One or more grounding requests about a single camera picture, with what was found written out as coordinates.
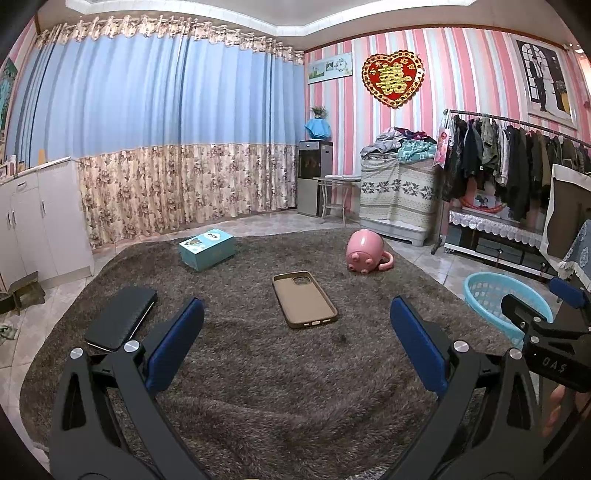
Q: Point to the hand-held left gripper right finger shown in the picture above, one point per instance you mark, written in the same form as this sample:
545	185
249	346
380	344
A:
418	350

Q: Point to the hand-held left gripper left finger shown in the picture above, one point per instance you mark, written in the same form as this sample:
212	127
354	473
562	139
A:
178	350

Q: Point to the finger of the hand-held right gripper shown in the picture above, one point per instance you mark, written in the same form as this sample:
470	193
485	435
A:
570	293
526	318

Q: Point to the light blue plastic basket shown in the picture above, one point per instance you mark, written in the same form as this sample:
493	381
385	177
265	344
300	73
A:
485	300

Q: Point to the person's right hand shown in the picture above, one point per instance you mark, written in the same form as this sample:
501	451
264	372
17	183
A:
556	408

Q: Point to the blue fringed cloth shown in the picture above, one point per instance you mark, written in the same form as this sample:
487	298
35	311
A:
579	254

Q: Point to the low dark stand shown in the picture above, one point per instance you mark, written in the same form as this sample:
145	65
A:
489	251

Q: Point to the cloth-covered screen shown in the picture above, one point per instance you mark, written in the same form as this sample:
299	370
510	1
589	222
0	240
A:
570	212

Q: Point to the white lace cloth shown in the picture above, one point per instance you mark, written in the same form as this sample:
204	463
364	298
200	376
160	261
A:
498	226

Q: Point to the teal cardboard box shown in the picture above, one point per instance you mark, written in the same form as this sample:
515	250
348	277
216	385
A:
207	249

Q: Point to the pink mug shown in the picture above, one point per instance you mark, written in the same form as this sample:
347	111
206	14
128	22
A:
364	249

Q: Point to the tan phone case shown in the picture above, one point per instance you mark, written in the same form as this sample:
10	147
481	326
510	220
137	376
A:
304	300

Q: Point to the row of hanging clothes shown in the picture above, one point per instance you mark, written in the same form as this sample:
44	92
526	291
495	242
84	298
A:
508	159

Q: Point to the patterned cover cloth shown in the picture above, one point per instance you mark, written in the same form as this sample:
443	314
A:
397	196

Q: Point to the small low stool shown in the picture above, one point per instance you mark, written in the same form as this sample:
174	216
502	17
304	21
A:
23	293

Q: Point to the crumpled green cloth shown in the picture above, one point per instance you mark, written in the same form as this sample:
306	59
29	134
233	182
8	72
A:
7	333

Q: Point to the white cabinet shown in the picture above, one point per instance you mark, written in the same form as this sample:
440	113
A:
46	221

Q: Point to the metal clothes rack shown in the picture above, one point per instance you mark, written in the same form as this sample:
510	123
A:
508	117

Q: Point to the small metal table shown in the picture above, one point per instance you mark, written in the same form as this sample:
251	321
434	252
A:
337	180

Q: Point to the pink floral bag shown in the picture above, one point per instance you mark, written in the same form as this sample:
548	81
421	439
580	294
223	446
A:
442	143

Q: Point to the grey water dispenser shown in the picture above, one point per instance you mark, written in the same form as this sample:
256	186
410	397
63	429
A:
314	182

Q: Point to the pile of folded clothes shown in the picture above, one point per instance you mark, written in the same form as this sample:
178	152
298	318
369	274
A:
397	145

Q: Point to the blue floral curtain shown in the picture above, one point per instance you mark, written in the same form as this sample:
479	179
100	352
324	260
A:
152	115

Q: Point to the blue bottle cover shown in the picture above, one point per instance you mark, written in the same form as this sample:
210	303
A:
318	129

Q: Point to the small potted plant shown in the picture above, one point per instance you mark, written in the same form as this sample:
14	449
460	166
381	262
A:
318	112

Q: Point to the red gold heart decoration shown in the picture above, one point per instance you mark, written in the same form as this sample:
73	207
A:
392	79

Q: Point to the wall poster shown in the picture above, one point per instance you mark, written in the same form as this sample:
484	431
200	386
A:
542	78

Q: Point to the landscape wall picture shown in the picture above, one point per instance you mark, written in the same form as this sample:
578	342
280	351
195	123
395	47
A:
330	68

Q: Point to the green wall painting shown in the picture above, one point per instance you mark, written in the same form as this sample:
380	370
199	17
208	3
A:
7	99

